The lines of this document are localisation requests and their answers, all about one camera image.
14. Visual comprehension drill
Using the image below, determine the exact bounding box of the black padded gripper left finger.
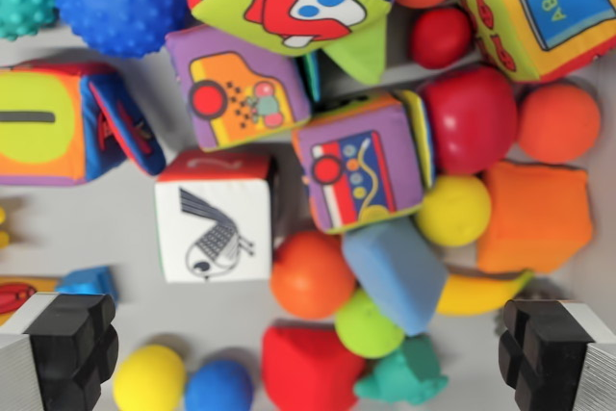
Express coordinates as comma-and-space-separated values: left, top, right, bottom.
0, 292, 119, 411

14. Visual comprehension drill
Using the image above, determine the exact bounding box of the black padded gripper right finger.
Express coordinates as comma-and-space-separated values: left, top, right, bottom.
498, 298, 616, 411

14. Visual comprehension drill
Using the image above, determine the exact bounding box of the light blue plush block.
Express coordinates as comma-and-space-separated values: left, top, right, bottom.
341, 218, 449, 338

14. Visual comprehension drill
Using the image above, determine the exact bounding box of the small blue block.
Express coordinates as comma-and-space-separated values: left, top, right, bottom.
54, 266, 119, 307

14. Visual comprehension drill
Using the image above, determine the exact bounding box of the yellow cloth cube red print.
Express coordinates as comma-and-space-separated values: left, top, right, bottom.
0, 276, 60, 328

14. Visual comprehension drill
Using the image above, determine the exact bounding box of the yellow foam ball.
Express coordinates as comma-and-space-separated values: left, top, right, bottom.
414, 173, 493, 248
112, 344, 189, 411

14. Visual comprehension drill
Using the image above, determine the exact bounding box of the yellow toy banana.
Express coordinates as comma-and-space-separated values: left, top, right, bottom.
434, 268, 536, 318

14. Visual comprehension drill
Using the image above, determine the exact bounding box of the orange plush cube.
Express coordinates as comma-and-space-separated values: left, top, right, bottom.
475, 161, 594, 275

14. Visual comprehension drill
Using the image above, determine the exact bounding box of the small yellow toy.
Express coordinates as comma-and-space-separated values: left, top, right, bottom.
0, 205, 13, 251

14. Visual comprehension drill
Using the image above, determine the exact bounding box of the teal rubber toy figure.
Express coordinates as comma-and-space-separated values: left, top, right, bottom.
352, 335, 449, 408

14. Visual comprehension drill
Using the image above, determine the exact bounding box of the blue foam ball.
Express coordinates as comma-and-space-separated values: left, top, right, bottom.
183, 358, 256, 411

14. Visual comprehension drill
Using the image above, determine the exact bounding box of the lime green ball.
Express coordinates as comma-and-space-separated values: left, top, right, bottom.
333, 289, 406, 361

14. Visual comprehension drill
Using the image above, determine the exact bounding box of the white cloth cube bird print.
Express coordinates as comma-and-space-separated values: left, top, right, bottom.
154, 150, 276, 284

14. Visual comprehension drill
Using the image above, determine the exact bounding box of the orange cloth cube green circle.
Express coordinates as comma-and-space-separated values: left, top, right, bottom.
0, 60, 167, 188

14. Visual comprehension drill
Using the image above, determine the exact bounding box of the red plush block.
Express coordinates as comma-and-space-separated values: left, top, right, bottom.
261, 325, 370, 411

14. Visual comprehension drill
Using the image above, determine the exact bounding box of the red toy apple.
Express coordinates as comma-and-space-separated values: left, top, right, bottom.
418, 65, 520, 177

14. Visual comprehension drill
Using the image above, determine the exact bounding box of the orange toy fruit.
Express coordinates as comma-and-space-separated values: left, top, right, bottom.
269, 229, 358, 321

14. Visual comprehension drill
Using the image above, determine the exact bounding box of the purple cloth cube radio print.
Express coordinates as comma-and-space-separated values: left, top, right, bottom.
291, 89, 438, 236

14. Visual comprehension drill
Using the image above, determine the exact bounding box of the small red ball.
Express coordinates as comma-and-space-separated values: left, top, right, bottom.
409, 7, 475, 70

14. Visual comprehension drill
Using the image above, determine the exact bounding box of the yellow cloth cube ABC book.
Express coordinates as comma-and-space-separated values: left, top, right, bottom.
456, 0, 616, 85

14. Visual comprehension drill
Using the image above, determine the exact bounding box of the green cloth cube red dog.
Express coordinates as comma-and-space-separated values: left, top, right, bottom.
182, 0, 397, 86

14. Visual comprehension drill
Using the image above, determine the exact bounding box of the purple cloth cube orange camera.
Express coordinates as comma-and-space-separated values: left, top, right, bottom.
164, 24, 314, 153

